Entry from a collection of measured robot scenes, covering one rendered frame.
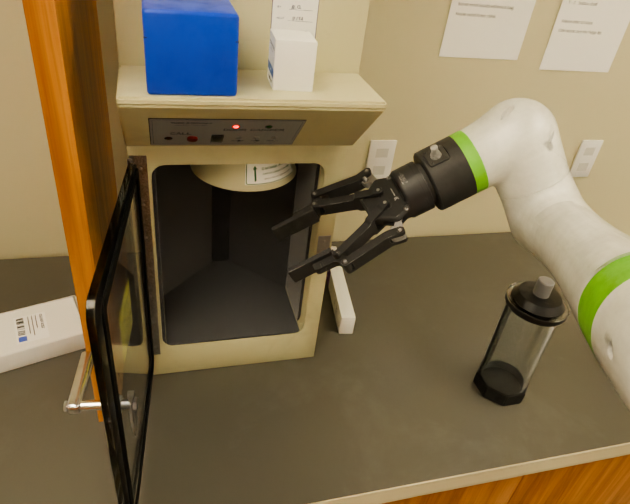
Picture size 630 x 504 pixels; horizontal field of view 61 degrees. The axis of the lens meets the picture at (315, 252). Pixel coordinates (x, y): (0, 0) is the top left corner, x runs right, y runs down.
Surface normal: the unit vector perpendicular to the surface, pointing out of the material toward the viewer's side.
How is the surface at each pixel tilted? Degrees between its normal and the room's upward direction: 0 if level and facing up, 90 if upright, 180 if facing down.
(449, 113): 90
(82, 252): 90
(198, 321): 0
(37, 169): 90
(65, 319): 0
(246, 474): 0
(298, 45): 90
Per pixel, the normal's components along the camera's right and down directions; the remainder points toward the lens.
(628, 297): -0.74, -0.66
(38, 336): 0.11, -0.81
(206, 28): 0.26, 0.58
